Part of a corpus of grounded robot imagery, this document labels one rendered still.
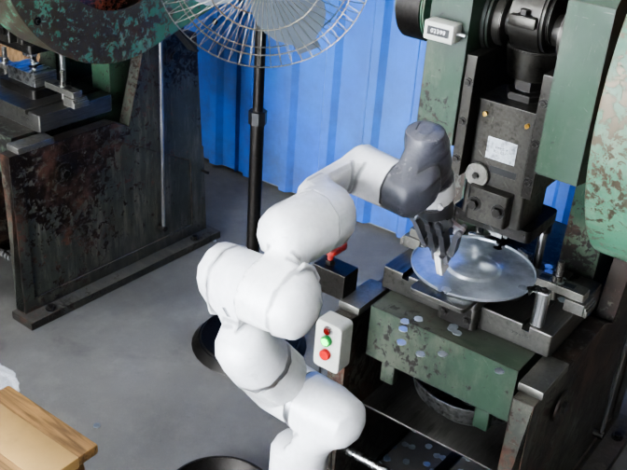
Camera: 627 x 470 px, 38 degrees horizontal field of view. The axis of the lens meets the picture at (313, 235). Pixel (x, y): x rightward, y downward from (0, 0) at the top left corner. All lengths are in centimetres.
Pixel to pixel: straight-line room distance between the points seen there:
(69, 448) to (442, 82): 121
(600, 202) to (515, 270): 54
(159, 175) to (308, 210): 210
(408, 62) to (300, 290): 230
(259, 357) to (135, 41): 167
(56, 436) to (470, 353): 100
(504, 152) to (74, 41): 133
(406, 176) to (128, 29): 145
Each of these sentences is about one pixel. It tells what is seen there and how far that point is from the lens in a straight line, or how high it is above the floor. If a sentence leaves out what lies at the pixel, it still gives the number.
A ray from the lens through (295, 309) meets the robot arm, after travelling 136.
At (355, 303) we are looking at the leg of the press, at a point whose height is 64.
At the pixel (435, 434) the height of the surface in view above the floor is 31.
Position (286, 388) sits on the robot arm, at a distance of 153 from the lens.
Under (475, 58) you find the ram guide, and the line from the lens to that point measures 201.
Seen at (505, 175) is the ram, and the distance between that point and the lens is 209.
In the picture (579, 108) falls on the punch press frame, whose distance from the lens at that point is 192.
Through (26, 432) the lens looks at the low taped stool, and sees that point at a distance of 236.
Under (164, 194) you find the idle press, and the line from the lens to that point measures 351.
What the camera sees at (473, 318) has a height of 69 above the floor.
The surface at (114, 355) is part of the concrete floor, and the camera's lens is 312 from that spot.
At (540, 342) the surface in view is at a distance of 214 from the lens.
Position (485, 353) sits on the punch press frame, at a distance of 212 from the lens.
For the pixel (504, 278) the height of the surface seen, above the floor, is 78.
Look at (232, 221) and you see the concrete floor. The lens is 390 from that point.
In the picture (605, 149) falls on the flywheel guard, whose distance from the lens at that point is 162.
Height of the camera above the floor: 186
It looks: 29 degrees down
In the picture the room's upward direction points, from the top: 4 degrees clockwise
